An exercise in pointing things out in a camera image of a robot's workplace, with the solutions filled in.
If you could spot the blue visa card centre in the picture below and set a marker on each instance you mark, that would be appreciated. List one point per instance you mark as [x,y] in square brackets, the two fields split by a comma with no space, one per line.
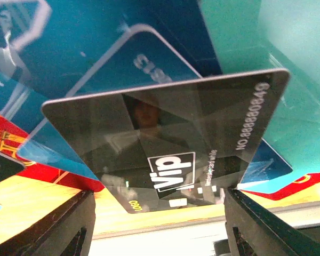
[140,57]

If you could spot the teal card centre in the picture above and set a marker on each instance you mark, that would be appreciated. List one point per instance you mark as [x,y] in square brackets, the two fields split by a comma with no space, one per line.
[254,35]

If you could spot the black card on teal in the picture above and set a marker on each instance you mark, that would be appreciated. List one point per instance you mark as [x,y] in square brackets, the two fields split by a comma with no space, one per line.
[9,166]

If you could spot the black VIP card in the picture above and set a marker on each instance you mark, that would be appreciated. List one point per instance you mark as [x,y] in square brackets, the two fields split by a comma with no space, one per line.
[171,146]

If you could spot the red card bottom right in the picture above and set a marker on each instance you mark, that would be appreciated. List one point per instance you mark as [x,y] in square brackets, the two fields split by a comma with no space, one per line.
[300,184]

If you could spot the blue card far right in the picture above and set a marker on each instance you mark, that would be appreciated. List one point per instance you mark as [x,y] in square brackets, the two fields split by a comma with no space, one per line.
[261,174]

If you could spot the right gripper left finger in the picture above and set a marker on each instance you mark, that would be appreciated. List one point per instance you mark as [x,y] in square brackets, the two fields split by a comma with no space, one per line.
[67,230]

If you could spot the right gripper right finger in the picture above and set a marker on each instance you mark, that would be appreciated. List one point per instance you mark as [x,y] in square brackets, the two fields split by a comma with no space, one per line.
[248,224]

